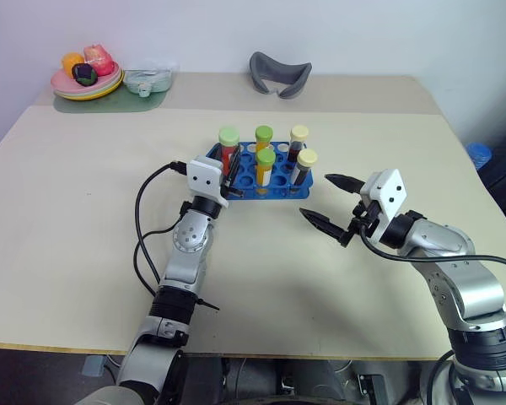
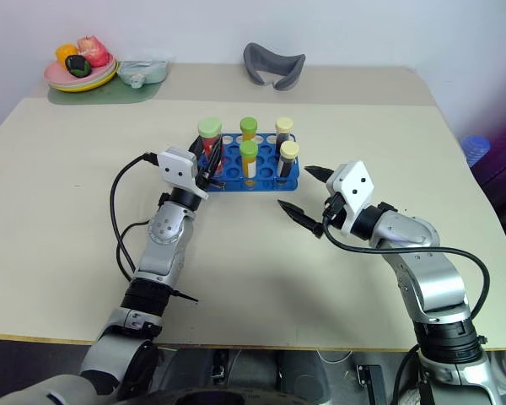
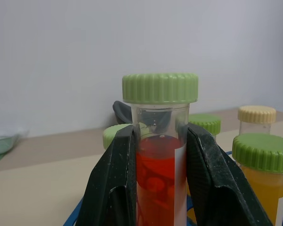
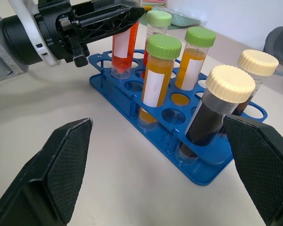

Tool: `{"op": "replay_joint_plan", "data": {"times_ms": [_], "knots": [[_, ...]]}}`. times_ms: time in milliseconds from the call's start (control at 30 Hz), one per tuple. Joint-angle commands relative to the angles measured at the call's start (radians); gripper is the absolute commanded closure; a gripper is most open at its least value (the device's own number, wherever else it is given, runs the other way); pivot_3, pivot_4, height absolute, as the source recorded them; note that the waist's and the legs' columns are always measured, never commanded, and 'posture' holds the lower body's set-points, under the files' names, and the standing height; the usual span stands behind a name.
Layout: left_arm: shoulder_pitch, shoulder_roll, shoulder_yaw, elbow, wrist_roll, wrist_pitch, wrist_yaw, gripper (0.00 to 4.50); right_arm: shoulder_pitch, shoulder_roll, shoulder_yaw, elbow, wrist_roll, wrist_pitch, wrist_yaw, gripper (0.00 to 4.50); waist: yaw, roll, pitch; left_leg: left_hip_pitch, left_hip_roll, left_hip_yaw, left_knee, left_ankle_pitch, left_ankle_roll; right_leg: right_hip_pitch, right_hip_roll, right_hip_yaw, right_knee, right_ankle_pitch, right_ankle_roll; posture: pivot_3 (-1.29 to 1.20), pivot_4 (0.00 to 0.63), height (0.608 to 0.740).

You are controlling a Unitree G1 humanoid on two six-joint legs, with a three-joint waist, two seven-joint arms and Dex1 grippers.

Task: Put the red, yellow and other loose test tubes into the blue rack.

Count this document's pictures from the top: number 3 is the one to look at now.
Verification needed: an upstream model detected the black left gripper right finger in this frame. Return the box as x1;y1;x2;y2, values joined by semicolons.
185;123;274;226

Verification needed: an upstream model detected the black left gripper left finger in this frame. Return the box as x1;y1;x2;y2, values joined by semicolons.
76;124;138;226

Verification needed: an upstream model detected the red liquid tube green cap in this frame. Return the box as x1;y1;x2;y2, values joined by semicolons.
122;73;199;226

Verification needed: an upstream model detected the yellow liquid tube green cap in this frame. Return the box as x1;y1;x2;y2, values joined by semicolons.
232;133;283;226

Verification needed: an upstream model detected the blue tube rack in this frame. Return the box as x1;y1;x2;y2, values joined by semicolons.
63;150;283;226

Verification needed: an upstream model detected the tube with cream cap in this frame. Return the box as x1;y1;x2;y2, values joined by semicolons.
237;105;277;136

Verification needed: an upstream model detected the dark grey curved object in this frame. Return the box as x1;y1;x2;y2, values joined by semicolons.
112;100;133;125

